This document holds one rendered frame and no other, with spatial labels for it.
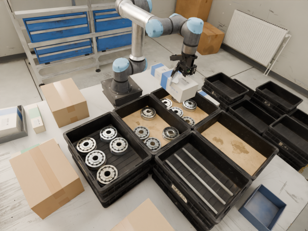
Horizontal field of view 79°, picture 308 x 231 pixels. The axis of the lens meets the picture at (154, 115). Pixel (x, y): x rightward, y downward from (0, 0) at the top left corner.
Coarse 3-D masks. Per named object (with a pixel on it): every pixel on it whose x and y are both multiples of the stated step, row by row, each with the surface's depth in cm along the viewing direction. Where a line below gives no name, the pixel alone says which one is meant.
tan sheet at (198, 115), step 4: (168, 96) 144; (172, 100) 142; (172, 104) 138; (176, 104) 139; (180, 104) 139; (180, 108) 136; (196, 108) 138; (184, 112) 134; (188, 112) 134; (192, 112) 135; (196, 112) 135; (200, 112) 135; (204, 112) 136; (192, 116) 132; (196, 116) 132; (200, 116) 132; (204, 116) 133; (196, 120) 129; (200, 120) 130
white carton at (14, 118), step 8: (0, 112) 122; (8, 112) 123; (16, 112) 124; (0, 120) 118; (8, 120) 119; (16, 120) 120; (0, 128) 114; (8, 128) 114; (16, 128) 117; (0, 136) 116
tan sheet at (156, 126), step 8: (136, 112) 129; (128, 120) 124; (136, 120) 124; (144, 120) 125; (152, 120) 126; (160, 120) 126; (152, 128) 121; (160, 128) 121; (152, 136) 116; (160, 136) 117
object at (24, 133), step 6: (18, 108) 135; (24, 114) 133; (24, 120) 127; (24, 126) 122; (18, 132) 118; (24, 132) 120; (0, 138) 115; (6, 138) 117; (12, 138) 119; (18, 138) 121
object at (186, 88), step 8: (168, 72) 112; (160, 80) 115; (168, 80) 108; (184, 80) 108; (192, 80) 109; (168, 88) 111; (176, 88) 105; (184, 88) 102; (192, 88) 106; (176, 96) 107; (184, 96) 106; (192, 96) 111
